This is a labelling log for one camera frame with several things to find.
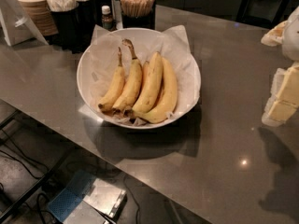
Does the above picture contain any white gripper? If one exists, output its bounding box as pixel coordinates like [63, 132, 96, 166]
[261, 7, 299, 127]

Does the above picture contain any white paper liner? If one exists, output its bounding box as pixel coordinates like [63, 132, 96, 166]
[88, 24, 200, 127]

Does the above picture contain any black cup of stir sticks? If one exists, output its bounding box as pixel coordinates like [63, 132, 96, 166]
[120, 0, 155, 29]

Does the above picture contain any rightmost yellow banana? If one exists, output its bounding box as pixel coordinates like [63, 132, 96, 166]
[134, 58, 178, 124]

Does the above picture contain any middle yellow banana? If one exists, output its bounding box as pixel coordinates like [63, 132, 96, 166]
[129, 51, 163, 113]

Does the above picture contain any orange-tinted hidden banana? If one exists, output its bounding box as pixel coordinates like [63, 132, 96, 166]
[142, 61, 150, 88]

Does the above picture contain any grey metal box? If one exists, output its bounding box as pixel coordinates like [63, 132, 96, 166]
[64, 177, 128, 224]

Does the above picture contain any blue perforated foot pedal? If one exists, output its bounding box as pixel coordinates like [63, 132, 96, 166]
[48, 170, 96, 222]

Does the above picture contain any long-stemmed yellow banana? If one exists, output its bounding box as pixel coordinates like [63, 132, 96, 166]
[112, 39, 142, 112]

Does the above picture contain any small brown glass bottle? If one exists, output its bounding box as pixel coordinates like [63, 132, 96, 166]
[101, 6, 113, 30]

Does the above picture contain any black floor cable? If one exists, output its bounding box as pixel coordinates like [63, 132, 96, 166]
[0, 129, 50, 180]

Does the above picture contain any black metal table leg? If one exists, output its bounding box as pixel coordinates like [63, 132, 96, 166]
[0, 148, 73, 224]

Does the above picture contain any stack of paper cups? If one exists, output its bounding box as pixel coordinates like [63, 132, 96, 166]
[18, 0, 58, 36]

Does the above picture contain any leftmost yellow banana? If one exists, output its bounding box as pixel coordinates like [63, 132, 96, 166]
[98, 48, 125, 112]

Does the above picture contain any white bowl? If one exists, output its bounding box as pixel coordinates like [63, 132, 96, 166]
[76, 27, 202, 131]

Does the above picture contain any black holder with packets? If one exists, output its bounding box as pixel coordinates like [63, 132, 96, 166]
[47, 0, 96, 53]

